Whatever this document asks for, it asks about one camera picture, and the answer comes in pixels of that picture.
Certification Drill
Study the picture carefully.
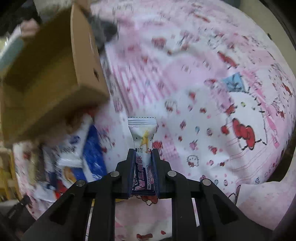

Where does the blue white snack bag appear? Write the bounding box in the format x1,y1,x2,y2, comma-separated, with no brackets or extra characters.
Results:
35,113,107,203

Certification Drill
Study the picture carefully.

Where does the pink cartoon bed sheet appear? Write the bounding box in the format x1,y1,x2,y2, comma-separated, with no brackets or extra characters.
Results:
14,0,296,241

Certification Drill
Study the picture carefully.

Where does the brown cardboard box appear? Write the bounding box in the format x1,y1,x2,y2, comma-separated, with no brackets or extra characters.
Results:
1,1,109,146

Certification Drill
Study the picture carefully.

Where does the grey cloth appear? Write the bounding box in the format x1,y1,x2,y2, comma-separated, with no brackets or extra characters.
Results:
83,10,118,52

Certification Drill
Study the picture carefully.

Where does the white star candy packet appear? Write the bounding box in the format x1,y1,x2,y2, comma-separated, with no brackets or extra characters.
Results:
128,117,157,195

